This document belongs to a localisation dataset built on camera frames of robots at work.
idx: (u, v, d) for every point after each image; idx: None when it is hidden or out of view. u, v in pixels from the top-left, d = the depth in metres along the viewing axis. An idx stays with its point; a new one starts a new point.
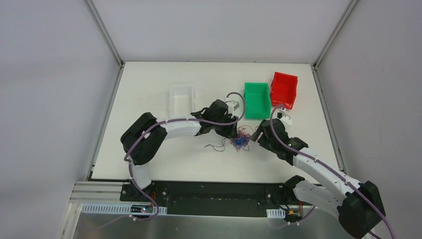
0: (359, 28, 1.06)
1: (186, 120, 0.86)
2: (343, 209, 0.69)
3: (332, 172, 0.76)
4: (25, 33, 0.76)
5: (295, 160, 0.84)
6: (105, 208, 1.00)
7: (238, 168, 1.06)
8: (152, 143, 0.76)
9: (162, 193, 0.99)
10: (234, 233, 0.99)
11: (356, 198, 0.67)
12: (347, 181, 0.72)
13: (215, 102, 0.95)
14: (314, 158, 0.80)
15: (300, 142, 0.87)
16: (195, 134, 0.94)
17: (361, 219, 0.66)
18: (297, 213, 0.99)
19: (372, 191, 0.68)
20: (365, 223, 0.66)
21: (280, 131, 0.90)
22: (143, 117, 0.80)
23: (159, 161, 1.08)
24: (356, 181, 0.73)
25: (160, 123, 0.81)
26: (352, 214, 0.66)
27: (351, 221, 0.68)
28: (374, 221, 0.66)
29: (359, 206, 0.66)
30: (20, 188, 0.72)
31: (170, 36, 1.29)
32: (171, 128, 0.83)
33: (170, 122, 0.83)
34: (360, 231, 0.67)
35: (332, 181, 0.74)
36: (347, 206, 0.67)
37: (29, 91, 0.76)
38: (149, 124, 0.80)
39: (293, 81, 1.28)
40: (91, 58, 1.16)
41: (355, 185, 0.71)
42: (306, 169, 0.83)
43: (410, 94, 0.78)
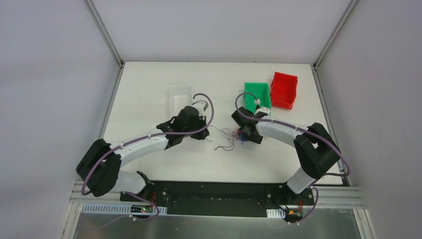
0: (359, 28, 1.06)
1: (149, 138, 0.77)
2: (298, 152, 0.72)
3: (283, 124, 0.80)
4: (24, 33, 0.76)
5: (257, 128, 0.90)
6: (105, 208, 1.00)
7: (238, 168, 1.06)
8: (107, 173, 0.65)
9: (162, 193, 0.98)
10: (234, 233, 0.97)
11: (305, 138, 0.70)
12: (296, 126, 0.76)
13: (183, 110, 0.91)
14: (271, 119, 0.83)
15: (261, 112, 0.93)
16: (164, 149, 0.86)
17: (314, 156, 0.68)
18: (297, 213, 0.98)
19: (320, 130, 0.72)
20: (319, 160, 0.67)
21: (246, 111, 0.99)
22: (94, 144, 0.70)
23: (159, 161, 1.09)
24: (306, 126, 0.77)
25: (114, 149, 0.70)
26: (305, 153, 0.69)
27: (307, 163, 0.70)
28: (329, 159, 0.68)
29: (308, 144, 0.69)
30: (19, 189, 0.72)
31: (170, 36, 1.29)
32: (128, 152, 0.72)
33: (126, 145, 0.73)
34: (317, 168, 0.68)
35: (286, 131, 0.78)
36: (299, 147, 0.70)
37: (28, 91, 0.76)
38: (102, 152, 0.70)
39: (293, 81, 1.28)
40: (91, 58, 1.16)
41: (304, 128, 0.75)
42: (269, 132, 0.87)
43: (410, 94, 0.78)
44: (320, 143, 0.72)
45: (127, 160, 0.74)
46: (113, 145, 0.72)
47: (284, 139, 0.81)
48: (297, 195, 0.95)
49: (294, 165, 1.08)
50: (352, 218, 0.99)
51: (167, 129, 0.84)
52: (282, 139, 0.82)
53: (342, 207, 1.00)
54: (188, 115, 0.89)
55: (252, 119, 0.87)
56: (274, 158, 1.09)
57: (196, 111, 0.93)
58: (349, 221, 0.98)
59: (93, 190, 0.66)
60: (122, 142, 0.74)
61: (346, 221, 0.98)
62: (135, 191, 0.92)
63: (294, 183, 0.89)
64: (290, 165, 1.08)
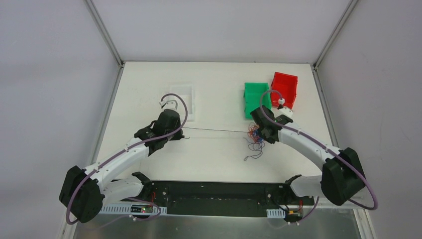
0: (359, 28, 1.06)
1: (126, 151, 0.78)
2: (323, 175, 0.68)
3: (313, 141, 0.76)
4: (24, 33, 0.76)
5: (280, 134, 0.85)
6: (104, 208, 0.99)
7: (239, 168, 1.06)
8: (89, 199, 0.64)
9: (162, 192, 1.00)
10: (234, 233, 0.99)
11: (335, 163, 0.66)
12: (327, 148, 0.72)
13: (162, 112, 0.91)
14: (297, 130, 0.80)
15: (285, 117, 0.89)
16: (148, 154, 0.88)
17: (340, 184, 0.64)
18: (297, 213, 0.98)
19: (353, 158, 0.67)
20: (344, 188, 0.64)
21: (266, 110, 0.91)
22: (67, 174, 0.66)
23: (159, 161, 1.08)
24: (337, 149, 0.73)
25: (90, 175, 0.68)
26: (331, 179, 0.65)
27: (331, 188, 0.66)
28: (353, 187, 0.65)
29: (338, 171, 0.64)
30: (19, 189, 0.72)
31: (170, 36, 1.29)
32: (106, 173, 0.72)
33: (103, 167, 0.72)
34: (340, 195, 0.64)
35: (314, 150, 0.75)
36: (327, 172, 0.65)
37: (28, 91, 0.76)
38: (79, 179, 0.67)
39: (293, 81, 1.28)
40: (91, 58, 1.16)
41: (335, 151, 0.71)
42: (290, 142, 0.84)
43: (410, 94, 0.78)
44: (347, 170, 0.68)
45: (108, 179, 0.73)
46: (88, 170, 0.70)
47: (306, 154, 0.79)
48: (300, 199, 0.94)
49: (294, 165, 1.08)
50: (352, 217, 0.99)
51: (146, 135, 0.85)
52: (305, 153, 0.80)
53: (342, 207, 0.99)
54: (169, 117, 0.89)
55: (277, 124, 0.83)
56: (274, 158, 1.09)
57: (176, 113, 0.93)
58: (349, 220, 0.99)
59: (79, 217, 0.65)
60: (97, 164, 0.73)
61: (345, 221, 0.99)
62: (134, 194, 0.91)
63: (302, 188, 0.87)
64: (291, 164, 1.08)
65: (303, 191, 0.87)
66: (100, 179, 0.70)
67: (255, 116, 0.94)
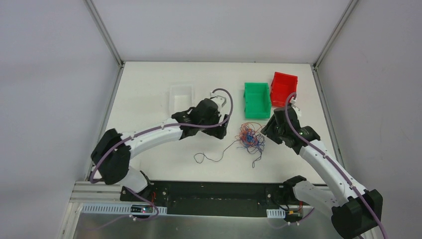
0: (359, 28, 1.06)
1: (161, 128, 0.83)
2: (341, 210, 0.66)
3: (338, 172, 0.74)
4: (25, 34, 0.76)
5: (303, 150, 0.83)
6: (105, 208, 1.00)
7: (238, 168, 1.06)
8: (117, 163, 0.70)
9: (162, 193, 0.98)
10: (234, 233, 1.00)
11: (358, 204, 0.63)
12: (353, 185, 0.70)
13: (202, 101, 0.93)
14: (323, 153, 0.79)
15: (313, 133, 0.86)
16: (180, 138, 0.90)
17: (356, 225, 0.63)
18: (297, 213, 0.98)
19: (376, 201, 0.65)
20: (358, 228, 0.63)
21: (293, 118, 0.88)
22: (106, 135, 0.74)
23: (158, 161, 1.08)
24: (362, 188, 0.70)
25: (125, 140, 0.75)
26: (350, 218, 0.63)
27: (345, 223, 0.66)
28: (368, 228, 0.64)
29: (359, 213, 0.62)
30: (19, 188, 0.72)
31: (170, 36, 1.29)
32: (139, 143, 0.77)
33: (138, 136, 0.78)
34: (351, 232, 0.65)
35: (337, 182, 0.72)
36: (347, 210, 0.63)
37: (29, 91, 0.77)
38: (113, 142, 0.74)
39: (293, 81, 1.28)
40: (91, 59, 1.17)
41: (360, 191, 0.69)
42: (312, 162, 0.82)
43: (410, 94, 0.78)
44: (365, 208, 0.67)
45: (139, 150, 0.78)
46: (125, 136, 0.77)
47: (326, 180, 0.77)
48: (300, 200, 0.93)
49: (295, 165, 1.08)
50: None
51: (182, 119, 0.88)
52: (324, 179, 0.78)
53: None
54: (206, 107, 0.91)
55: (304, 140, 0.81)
56: (275, 158, 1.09)
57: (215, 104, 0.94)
58: None
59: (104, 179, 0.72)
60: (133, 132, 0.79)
61: None
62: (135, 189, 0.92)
63: (308, 199, 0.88)
64: (292, 164, 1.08)
65: (307, 201, 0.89)
66: (133, 147, 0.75)
67: (279, 117, 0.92)
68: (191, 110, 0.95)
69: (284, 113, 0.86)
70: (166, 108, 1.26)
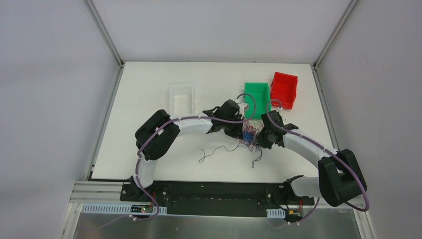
0: (359, 28, 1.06)
1: (198, 118, 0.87)
2: (319, 173, 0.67)
3: (311, 142, 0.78)
4: (24, 33, 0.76)
5: (285, 138, 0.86)
6: (105, 208, 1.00)
7: (239, 168, 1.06)
8: (165, 140, 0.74)
9: (162, 192, 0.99)
10: (234, 233, 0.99)
11: (331, 161, 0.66)
12: (325, 148, 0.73)
13: (227, 100, 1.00)
14: (300, 134, 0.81)
15: (291, 125, 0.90)
16: (207, 132, 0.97)
17: (335, 183, 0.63)
18: (297, 213, 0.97)
19: (349, 159, 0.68)
20: (338, 186, 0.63)
21: (276, 117, 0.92)
22: (157, 114, 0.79)
23: (159, 162, 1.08)
24: (335, 150, 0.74)
25: (173, 120, 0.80)
26: (327, 176, 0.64)
27: (326, 187, 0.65)
28: (351, 189, 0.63)
29: (333, 168, 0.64)
30: (19, 189, 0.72)
31: (170, 36, 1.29)
32: (184, 126, 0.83)
33: (183, 120, 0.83)
34: (335, 194, 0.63)
35: (312, 150, 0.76)
36: (322, 168, 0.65)
37: (28, 91, 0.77)
38: (162, 121, 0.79)
39: (293, 81, 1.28)
40: (91, 58, 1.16)
41: (332, 151, 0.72)
42: (293, 145, 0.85)
43: (410, 94, 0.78)
44: (345, 171, 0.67)
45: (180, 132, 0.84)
46: (172, 118, 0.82)
47: (306, 154, 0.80)
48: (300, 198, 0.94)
49: (295, 164, 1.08)
50: (352, 218, 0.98)
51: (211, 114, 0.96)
52: (304, 153, 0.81)
53: (342, 206, 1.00)
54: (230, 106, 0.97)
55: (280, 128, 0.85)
56: (275, 158, 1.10)
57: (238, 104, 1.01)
58: (349, 221, 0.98)
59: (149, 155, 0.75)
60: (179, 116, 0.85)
61: (345, 221, 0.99)
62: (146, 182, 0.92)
63: (306, 191, 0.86)
64: (292, 163, 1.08)
65: (306, 193, 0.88)
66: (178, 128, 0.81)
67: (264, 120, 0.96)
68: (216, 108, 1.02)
69: (266, 114, 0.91)
70: (166, 108, 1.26)
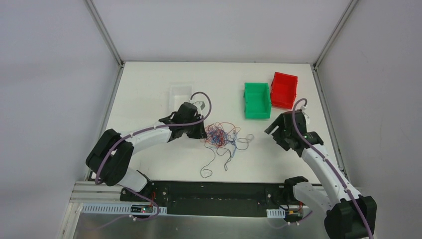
0: (359, 28, 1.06)
1: (154, 128, 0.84)
2: (332, 212, 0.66)
3: (335, 174, 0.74)
4: (24, 33, 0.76)
5: (305, 152, 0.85)
6: (105, 208, 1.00)
7: (239, 169, 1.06)
8: (119, 162, 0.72)
9: (162, 193, 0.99)
10: (234, 233, 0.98)
11: (349, 207, 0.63)
12: (348, 188, 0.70)
13: (183, 104, 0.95)
14: (324, 156, 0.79)
15: (317, 138, 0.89)
16: (167, 140, 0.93)
17: (345, 228, 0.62)
18: (297, 213, 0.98)
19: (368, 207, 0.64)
20: (347, 231, 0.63)
21: (299, 121, 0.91)
22: (105, 134, 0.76)
23: (160, 163, 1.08)
24: (357, 192, 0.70)
25: (125, 138, 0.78)
26: (339, 219, 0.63)
27: (334, 226, 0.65)
28: (357, 234, 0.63)
29: (349, 215, 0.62)
30: (20, 188, 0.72)
31: (170, 36, 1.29)
32: (138, 140, 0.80)
33: (136, 135, 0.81)
34: (340, 235, 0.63)
35: (333, 184, 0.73)
36: (337, 210, 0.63)
37: (29, 90, 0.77)
38: (112, 142, 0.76)
39: (293, 81, 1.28)
40: (91, 59, 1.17)
41: (354, 195, 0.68)
42: (311, 163, 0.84)
43: (409, 94, 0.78)
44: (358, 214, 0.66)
45: (138, 148, 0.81)
46: (123, 135, 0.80)
47: (323, 182, 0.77)
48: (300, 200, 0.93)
49: (295, 164, 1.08)
50: None
51: (169, 122, 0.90)
52: (321, 179, 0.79)
53: None
54: (187, 109, 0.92)
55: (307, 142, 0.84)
56: (274, 158, 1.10)
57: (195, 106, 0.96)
58: None
59: (106, 178, 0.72)
60: (132, 131, 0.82)
61: None
62: (138, 189, 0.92)
63: (306, 201, 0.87)
64: (292, 163, 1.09)
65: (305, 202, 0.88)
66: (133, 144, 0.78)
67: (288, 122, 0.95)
68: (173, 114, 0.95)
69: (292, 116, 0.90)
70: (166, 108, 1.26)
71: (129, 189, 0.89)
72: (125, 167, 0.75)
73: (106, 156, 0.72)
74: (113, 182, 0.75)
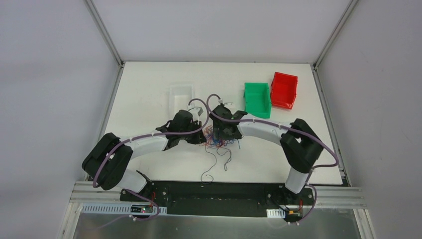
0: (359, 28, 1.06)
1: (152, 136, 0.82)
2: (285, 151, 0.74)
3: (266, 123, 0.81)
4: (25, 33, 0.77)
5: (241, 129, 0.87)
6: (105, 208, 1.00)
7: (238, 168, 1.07)
8: (118, 165, 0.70)
9: (162, 193, 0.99)
10: (234, 233, 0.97)
11: (289, 136, 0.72)
12: (279, 125, 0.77)
13: (179, 112, 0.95)
14: (252, 119, 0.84)
15: (240, 112, 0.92)
16: (163, 150, 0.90)
17: (300, 154, 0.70)
18: (297, 213, 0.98)
19: (302, 126, 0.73)
20: (303, 156, 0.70)
21: (222, 112, 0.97)
22: (105, 138, 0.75)
23: (161, 163, 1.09)
24: (288, 122, 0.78)
25: (124, 142, 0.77)
26: (291, 151, 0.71)
27: (294, 160, 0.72)
28: (313, 152, 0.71)
29: (293, 142, 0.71)
30: (20, 188, 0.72)
31: (170, 36, 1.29)
32: (137, 145, 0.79)
33: (135, 140, 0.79)
34: (305, 165, 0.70)
35: (269, 131, 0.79)
36: (285, 145, 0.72)
37: (29, 91, 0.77)
38: (111, 145, 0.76)
39: (293, 81, 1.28)
40: (91, 58, 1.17)
41: (287, 126, 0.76)
42: (254, 133, 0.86)
43: (409, 94, 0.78)
44: (303, 137, 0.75)
45: (135, 153, 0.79)
46: (123, 139, 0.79)
47: (269, 138, 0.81)
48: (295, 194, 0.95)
49: None
50: (352, 218, 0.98)
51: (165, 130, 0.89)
52: (267, 138, 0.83)
53: (342, 206, 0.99)
54: (183, 117, 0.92)
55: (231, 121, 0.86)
56: (274, 158, 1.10)
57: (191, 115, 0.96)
58: (349, 221, 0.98)
59: (102, 182, 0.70)
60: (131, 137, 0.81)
61: (345, 221, 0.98)
62: (137, 189, 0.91)
63: (296, 183, 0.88)
64: None
65: (298, 184, 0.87)
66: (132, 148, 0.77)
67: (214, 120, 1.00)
68: (169, 123, 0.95)
69: (211, 113, 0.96)
70: (166, 108, 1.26)
71: (128, 190, 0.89)
72: (123, 170, 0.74)
73: (104, 160, 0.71)
74: (110, 186, 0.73)
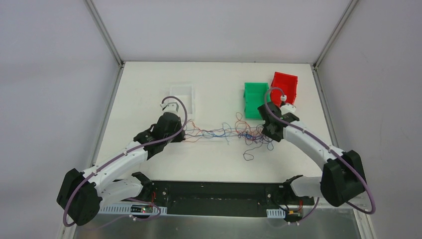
0: (359, 28, 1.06)
1: (122, 156, 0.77)
2: (323, 175, 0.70)
3: (316, 141, 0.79)
4: (25, 33, 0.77)
5: (285, 131, 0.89)
6: (104, 208, 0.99)
7: (238, 168, 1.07)
8: (83, 205, 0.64)
9: (162, 193, 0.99)
10: (234, 233, 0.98)
11: (337, 165, 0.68)
12: (330, 148, 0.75)
13: (162, 116, 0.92)
14: (302, 129, 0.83)
15: (292, 116, 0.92)
16: (147, 159, 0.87)
17: (339, 186, 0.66)
18: (297, 213, 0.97)
19: (354, 160, 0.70)
20: (342, 189, 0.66)
21: (274, 108, 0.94)
22: (67, 176, 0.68)
23: (160, 163, 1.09)
24: (340, 150, 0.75)
25: (88, 178, 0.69)
26: (332, 179, 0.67)
27: (329, 187, 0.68)
28: (352, 190, 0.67)
29: (338, 172, 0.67)
30: (19, 188, 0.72)
31: (170, 36, 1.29)
32: (105, 176, 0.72)
33: (101, 170, 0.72)
34: (338, 197, 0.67)
35: (317, 149, 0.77)
36: (328, 171, 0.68)
37: (29, 90, 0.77)
38: (77, 181, 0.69)
39: (293, 81, 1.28)
40: (91, 58, 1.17)
41: (337, 153, 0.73)
42: (295, 140, 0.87)
43: (409, 94, 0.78)
44: (347, 171, 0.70)
45: (106, 183, 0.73)
46: (87, 174, 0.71)
47: (310, 153, 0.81)
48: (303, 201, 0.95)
49: (295, 164, 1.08)
50: (352, 218, 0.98)
51: (145, 138, 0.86)
52: (308, 153, 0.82)
53: (342, 206, 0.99)
54: (166, 121, 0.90)
55: (281, 120, 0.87)
56: (275, 158, 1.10)
57: (175, 117, 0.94)
58: (349, 221, 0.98)
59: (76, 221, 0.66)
60: (97, 166, 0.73)
61: (345, 221, 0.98)
62: (134, 194, 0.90)
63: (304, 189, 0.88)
64: (292, 163, 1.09)
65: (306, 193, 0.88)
66: (98, 182, 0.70)
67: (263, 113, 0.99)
68: (153, 127, 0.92)
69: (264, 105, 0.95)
70: None
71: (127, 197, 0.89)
72: (94, 205, 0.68)
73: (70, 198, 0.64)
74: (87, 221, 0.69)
